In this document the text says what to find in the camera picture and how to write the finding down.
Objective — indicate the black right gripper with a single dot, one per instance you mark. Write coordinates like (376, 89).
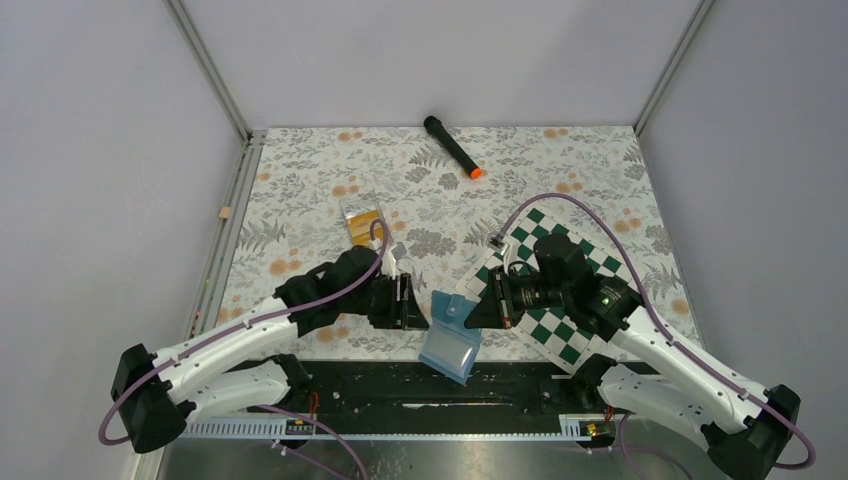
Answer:
(497, 309)

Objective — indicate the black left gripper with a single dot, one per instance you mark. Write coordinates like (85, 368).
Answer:
(406, 313)

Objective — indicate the floral tablecloth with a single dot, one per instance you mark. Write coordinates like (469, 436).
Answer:
(592, 178)

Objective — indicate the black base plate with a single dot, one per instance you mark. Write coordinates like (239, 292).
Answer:
(393, 398)

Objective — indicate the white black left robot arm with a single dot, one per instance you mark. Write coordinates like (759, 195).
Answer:
(158, 394)

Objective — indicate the black marker orange tip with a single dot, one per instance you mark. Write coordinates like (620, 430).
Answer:
(435, 128)

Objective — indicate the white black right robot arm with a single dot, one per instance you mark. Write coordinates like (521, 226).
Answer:
(742, 425)

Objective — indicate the blue card holder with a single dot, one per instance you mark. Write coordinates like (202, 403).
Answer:
(449, 347)

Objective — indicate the green white checkered board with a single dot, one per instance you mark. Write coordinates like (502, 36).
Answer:
(563, 331)

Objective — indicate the clear box with orange cards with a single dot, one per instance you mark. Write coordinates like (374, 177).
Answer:
(365, 222)

